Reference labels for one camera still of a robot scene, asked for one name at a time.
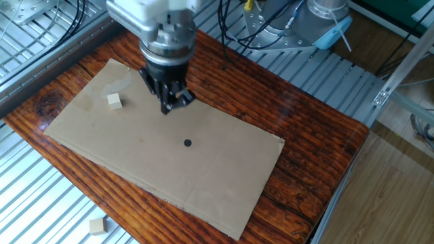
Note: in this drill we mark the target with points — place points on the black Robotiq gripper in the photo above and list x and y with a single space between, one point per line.
166 72

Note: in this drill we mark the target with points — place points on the silver UR5 robot arm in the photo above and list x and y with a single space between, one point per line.
159 20

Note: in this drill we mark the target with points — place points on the small wooden cube block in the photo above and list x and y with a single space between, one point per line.
98 226
114 101

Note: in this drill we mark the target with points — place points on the brown cardboard sheet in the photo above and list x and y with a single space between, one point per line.
162 152

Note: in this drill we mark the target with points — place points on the yellow connector plug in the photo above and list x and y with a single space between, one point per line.
248 4

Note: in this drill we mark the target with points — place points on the glossy dark wooden board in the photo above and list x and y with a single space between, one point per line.
305 142

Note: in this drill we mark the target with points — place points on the silver perforated metal plate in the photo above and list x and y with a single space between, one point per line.
27 10

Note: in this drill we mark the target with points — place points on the green board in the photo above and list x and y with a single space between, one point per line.
393 10

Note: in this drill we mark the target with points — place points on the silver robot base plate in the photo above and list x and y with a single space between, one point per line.
271 37

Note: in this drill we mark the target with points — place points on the aluminium corner bracket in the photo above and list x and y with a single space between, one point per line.
381 98

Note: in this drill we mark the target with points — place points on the aluminium frame post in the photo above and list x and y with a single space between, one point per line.
407 64

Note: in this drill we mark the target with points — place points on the aluminium frame crossbar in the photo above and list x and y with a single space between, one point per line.
412 105

